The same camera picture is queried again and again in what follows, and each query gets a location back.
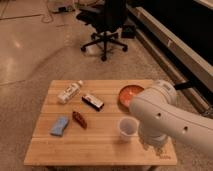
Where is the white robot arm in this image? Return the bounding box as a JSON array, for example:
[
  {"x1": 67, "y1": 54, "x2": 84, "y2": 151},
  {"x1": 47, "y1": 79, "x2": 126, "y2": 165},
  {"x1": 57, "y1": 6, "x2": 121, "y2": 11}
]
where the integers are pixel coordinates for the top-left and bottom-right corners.
[{"x1": 129, "y1": 80, "x2": 213, "y2": 157}]

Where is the orange bowl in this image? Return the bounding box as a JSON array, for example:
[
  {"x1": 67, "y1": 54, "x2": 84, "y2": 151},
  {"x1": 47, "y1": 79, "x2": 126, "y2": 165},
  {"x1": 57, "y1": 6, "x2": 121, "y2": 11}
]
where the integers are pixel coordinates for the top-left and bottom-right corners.
[{"x1": 118, "y1": 85, "x2": 144, "y2": 110}]

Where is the black and white box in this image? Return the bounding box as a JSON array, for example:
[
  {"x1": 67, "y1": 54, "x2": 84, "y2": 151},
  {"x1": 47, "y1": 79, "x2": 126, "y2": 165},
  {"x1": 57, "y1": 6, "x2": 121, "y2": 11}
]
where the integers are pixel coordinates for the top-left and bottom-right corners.
[{"x1": 82, "y1": 94, "x2": 104, "y2": 111}]

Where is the white plastic bottle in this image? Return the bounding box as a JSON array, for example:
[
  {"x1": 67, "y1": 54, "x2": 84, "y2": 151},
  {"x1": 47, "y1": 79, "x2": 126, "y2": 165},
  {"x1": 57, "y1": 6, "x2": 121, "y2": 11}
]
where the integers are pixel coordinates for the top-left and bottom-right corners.
[{"x1": 57, "y1": 80, "x2": 83, "y2": 104}]

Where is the brown snack packet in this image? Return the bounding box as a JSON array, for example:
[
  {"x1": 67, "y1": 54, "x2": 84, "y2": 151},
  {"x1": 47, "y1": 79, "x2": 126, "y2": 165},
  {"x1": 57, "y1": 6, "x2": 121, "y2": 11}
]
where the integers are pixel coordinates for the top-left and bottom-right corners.
[{"x1": 72, "y1": 111, "x2": 87, "y2": 129}]

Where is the wooden table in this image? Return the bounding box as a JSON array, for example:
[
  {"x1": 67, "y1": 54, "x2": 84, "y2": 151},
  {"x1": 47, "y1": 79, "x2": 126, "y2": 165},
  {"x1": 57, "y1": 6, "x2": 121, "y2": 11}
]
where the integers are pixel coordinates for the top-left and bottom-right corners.
[{"x1": 24, "y1": 80, "x2": 177, "y2": 166}]

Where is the blue sponge cloth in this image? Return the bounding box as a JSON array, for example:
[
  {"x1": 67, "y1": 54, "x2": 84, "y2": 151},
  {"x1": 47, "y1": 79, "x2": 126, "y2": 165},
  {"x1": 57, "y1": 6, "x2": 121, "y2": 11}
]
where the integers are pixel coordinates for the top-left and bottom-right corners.
[{"x1": 50, "y1": 116, "x2": 69, "y2": 136}]

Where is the black office chair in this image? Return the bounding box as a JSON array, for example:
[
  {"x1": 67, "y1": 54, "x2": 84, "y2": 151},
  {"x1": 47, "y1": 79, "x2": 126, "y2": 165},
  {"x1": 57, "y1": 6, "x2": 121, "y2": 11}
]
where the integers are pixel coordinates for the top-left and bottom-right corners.
[{"x1": 76, "y1": 0, "x2": 128, "y2": 61}]

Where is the long white bench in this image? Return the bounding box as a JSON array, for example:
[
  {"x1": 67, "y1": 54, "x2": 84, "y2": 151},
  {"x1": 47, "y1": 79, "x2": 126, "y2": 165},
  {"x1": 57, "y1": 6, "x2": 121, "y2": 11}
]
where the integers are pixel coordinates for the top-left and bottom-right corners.
[{"x1": 127, "y1": 5, "x2": 213, "y2": 117}]

